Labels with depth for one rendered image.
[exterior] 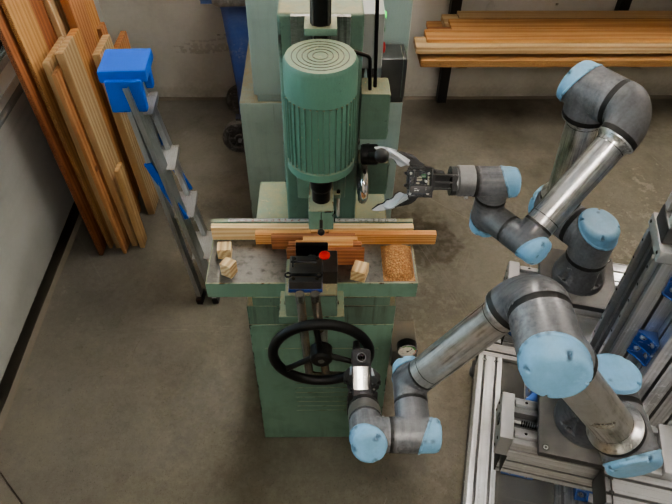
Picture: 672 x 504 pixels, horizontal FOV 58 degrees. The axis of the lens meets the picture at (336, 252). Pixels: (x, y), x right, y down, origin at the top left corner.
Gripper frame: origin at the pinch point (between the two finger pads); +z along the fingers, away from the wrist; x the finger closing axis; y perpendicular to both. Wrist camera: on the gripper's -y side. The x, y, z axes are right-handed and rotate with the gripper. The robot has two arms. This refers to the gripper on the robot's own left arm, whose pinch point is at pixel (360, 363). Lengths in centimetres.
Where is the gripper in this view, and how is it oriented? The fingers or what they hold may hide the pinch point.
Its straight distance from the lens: 161.3
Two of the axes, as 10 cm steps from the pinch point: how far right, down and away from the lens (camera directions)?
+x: 10.0, 0.4, 0.3
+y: -0.4, 9.6, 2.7
